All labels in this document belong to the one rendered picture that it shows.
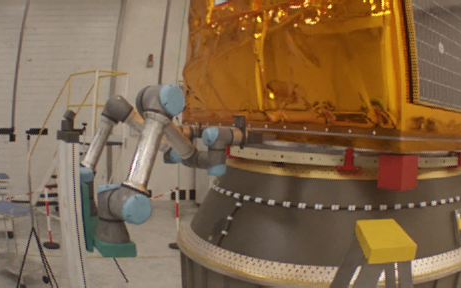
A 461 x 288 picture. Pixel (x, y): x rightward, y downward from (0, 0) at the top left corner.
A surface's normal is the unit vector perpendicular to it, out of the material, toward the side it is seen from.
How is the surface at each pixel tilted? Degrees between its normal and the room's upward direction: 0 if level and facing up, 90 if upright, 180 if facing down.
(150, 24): 90
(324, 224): 62
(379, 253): 90
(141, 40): 90
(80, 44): 90
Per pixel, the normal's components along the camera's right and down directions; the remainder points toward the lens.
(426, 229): 0.14, -0.43
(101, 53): 0.52, 0.05
